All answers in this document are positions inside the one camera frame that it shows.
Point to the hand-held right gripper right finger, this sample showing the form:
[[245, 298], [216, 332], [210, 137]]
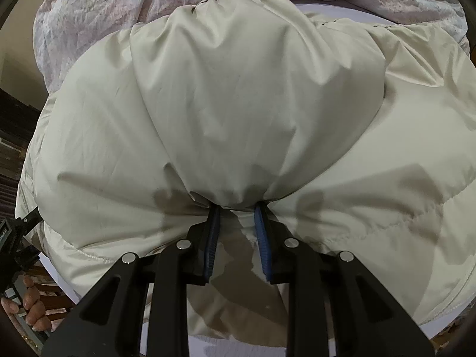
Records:
[[262, 241]]

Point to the pink floral quilt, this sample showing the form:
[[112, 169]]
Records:
[[93, 15]]

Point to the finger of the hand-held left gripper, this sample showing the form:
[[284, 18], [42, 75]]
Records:
[[28, 218]]

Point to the person's left hand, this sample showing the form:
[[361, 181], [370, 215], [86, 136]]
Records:
[[33, 305]]

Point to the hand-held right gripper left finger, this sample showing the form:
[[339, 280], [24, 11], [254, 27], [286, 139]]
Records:
[[212, 238]]

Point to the beige puffer jacket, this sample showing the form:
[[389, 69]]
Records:
[[238, 119]]

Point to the wooden chair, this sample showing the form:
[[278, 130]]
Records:
[[54, 290]]

